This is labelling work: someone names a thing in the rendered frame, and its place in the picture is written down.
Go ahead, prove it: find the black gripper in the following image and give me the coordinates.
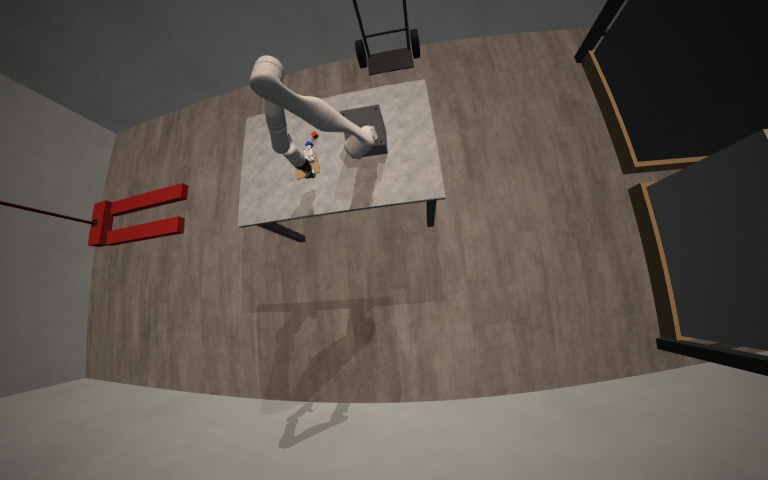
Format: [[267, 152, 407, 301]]
[[296, 161, 316, 179]]

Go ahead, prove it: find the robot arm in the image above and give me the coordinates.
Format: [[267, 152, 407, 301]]
[[249, 56, 378, 167]]

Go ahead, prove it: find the tan flat mat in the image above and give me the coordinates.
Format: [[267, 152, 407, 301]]
[[296, 151, 320, 179]]

